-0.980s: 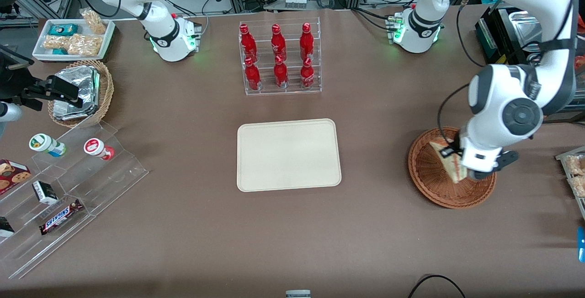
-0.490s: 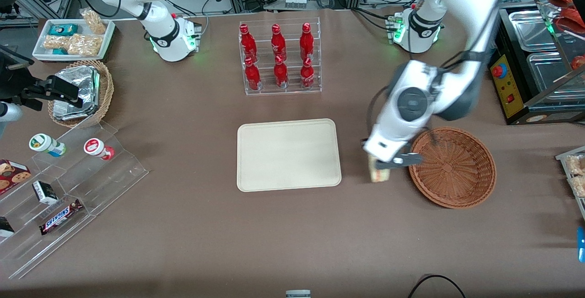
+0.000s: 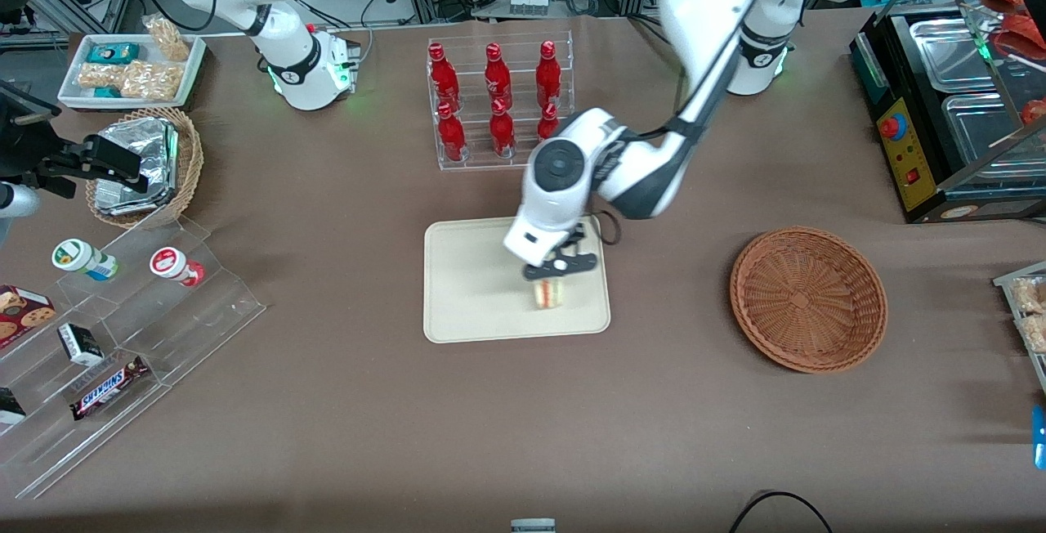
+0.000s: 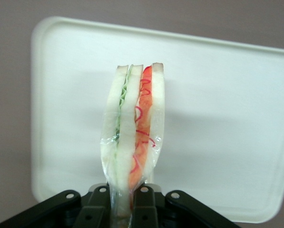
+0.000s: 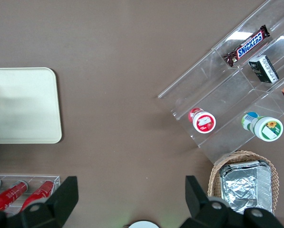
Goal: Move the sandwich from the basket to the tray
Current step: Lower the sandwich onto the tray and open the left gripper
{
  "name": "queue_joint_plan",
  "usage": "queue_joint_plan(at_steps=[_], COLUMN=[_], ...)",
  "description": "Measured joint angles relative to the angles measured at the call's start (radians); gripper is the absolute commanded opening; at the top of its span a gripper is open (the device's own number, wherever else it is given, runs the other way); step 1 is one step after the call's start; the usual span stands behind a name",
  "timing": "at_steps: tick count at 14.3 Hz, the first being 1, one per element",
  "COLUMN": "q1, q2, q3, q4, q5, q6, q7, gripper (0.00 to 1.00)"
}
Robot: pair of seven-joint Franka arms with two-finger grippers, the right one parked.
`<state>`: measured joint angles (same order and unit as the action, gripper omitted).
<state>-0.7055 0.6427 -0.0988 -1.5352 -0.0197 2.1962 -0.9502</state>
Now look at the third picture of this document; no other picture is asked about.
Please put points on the sandwich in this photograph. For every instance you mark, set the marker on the sandwich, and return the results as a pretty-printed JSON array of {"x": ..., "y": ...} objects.
[{"x": 551, "y": 293}]

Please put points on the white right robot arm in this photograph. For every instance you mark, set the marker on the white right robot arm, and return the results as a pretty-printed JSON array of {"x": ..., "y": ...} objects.
[{"x": 286, "y": 59}]

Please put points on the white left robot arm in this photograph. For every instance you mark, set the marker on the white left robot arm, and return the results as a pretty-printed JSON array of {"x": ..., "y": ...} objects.
[{"x": 703, "y": 10}]

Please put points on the light wicker basket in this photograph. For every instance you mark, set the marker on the light wicker basket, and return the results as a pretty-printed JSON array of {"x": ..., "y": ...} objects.
[{"x": 189, "y": 157}]

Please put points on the cream plastic tray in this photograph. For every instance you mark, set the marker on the cream plastic tray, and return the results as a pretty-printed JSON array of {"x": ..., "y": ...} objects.
[{"x": 474, "y": 288}]

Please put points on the white rectangular snack tray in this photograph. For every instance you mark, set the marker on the white rectangular snack tray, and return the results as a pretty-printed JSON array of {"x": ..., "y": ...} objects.
[{"x": 73, "y": 91}]

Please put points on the brown round wicker basket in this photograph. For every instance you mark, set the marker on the brown round wicker basket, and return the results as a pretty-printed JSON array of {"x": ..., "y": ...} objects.
[{"x": 809, "y": 300}]

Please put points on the white tray with snacks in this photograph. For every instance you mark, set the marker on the white tray with snacks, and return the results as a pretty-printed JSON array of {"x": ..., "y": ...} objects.
[{"x": 1009, "y": 284}]

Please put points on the aluminium foil container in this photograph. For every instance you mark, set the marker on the aluminium foil container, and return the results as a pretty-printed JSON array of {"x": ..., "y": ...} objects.
[{"x": 147, "y": 153}]

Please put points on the teal snack box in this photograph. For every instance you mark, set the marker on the teal snack box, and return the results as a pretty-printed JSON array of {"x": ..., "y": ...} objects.
[
  {"x": 106, "y": 92},
  {"x": 113, "y": 52}
]

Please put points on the green lidded sunflower jar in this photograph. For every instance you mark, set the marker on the green lidded sunflower jar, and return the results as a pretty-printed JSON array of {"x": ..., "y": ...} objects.
[{"x": 84, "y": 259}]

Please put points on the clear bag of granola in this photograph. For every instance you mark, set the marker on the clear bag of granola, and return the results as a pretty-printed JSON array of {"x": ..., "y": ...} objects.
[
  {"x": 102, "y": 75},
  {"x": 167, "y": 36},
  {"x": 151, "y": 79}
]

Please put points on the clear acrylic bottle rack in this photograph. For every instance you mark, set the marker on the clear acrylic bottle rack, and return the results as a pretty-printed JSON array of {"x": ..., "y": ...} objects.
[{"x": 523, "y": 161}]

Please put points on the red lidded yogurt jar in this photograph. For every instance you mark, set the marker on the red lidded yogurt jar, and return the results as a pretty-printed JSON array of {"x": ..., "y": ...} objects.
[{"x": 176, "y": 266}]

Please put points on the red cola bottle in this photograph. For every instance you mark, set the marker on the red cola bottle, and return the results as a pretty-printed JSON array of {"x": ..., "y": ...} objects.
[
  {"x": 549, "y": 120},
  {"x": 444, "y": 75},
  {"x": 549, "y": 71},
  {"x": 494, "y": 75},
  {"x": 451, "y": 134},
  {"x": 502, "y": 128}
]

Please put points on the chocolate chip cookie box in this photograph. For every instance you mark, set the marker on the chocolate chip cookie box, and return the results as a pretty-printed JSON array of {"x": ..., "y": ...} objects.
[{"x": 24, "y": 312}]

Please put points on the small black carton box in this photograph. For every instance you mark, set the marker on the small black carton box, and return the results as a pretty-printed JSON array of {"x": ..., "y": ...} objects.
[{"x": 80, "y": 343}]

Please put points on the clear acrylic stepped stand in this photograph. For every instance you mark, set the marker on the clear acrylic stepped stand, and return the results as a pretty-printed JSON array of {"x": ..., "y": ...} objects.
[{"x": 188, "y": 320}]

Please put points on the Snickers chocolate bar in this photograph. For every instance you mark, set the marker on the Snickers chocolate bar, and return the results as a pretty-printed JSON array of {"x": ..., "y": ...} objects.
[{"x": 109, "y": 386}]

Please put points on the white power strip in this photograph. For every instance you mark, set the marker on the white power strip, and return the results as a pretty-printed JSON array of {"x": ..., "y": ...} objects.
[{"x": 527, "y": 3}]

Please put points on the grey label block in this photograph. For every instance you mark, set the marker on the grey label block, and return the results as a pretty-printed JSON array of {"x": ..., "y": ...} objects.
[{"x": 533, "y": 526}]

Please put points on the black food warmer cabinet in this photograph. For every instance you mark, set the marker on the black food warmer cabinet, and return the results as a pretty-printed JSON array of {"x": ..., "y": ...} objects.
[{"x": 915, "y": 149}]

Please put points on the steel food pan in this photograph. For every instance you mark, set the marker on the steel food pan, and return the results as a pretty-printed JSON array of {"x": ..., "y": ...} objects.
[
  {"x": 948, "y": 51},
  {"x": 981, "y": 128}
]

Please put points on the blue plastic object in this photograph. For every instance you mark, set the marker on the blue plastic object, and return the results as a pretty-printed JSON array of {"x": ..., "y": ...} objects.
[{"x": 1039, "y": 435}]

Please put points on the black wrist mount block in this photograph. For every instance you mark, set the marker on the black wrist mount block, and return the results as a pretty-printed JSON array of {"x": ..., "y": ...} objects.
[{"x": 24, "y": 136}]

